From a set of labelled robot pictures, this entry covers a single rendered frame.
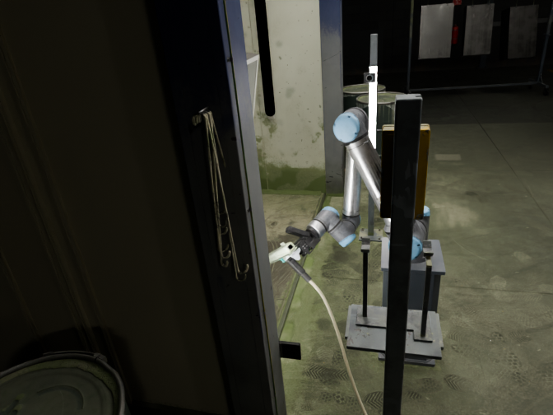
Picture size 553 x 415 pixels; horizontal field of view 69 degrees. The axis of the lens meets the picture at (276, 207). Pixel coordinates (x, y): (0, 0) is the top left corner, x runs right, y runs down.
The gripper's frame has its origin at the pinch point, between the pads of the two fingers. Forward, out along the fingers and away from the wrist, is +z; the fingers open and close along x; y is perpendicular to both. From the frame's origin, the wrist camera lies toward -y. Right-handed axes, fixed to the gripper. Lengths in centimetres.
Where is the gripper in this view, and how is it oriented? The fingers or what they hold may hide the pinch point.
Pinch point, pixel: (284, 258)
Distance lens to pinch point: 194.1
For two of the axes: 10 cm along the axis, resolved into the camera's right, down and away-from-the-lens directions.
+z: -6.3, 6.4, -4.4
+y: 7.0, 7.1, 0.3
